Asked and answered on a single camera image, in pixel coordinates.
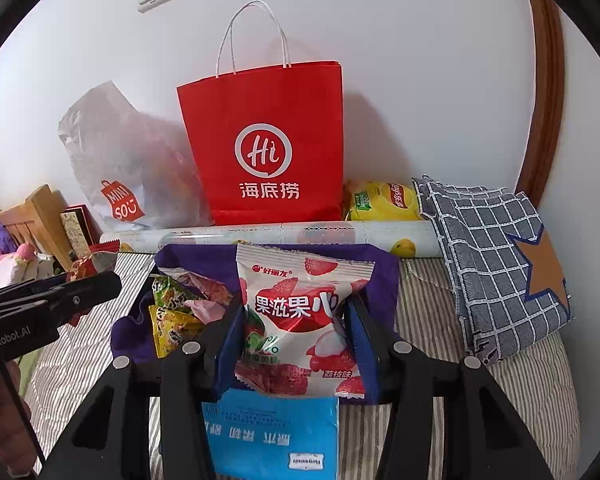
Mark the white plastic shopping bag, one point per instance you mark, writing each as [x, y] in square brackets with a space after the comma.
[130, 170]

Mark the red snack packet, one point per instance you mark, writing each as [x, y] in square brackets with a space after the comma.
[87, 265]

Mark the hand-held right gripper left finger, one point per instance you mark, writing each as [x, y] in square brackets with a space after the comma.
[230, 355]

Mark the checked cloth with star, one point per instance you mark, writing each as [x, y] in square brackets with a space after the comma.
[490, 260]

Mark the striped mattress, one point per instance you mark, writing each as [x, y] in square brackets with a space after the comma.
[520, 400]

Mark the red paper bag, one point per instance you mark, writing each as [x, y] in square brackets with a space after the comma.
[260, 160]

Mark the purple towel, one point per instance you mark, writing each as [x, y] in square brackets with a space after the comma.
[385, 280]

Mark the fruit-printed paper roll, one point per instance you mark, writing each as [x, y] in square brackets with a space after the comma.
[280, 237]

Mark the white strawberry snack packet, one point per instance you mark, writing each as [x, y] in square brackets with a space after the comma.
[300, 310]

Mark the blue tissue pack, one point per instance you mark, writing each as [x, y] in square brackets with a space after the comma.
[270, 440]

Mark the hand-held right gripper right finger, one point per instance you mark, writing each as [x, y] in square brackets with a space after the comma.
[362, 355]

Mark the yellow snack packet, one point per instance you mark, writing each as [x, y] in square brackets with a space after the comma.
[172, 332]

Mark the pale pink peach packet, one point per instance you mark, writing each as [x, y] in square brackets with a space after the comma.
[207, 307]

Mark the brown wooden door frame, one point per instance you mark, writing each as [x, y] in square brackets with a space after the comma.
[545, 85]

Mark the yellow chip bag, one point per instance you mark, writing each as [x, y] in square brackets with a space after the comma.
[380, 202]

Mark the wooden headboard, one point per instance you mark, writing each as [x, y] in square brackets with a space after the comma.
[35, 215]

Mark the purple plush toy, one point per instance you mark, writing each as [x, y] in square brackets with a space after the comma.
[0, 237]

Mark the pink plush toy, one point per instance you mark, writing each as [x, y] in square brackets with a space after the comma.
[15, 265]

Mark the green snack packet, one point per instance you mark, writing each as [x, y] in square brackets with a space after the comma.
[172, 295]

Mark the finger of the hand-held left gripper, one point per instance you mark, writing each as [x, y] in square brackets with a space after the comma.
[80, 292]
[30, 287]

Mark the person's left hand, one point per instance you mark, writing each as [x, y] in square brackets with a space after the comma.
[5, 400]

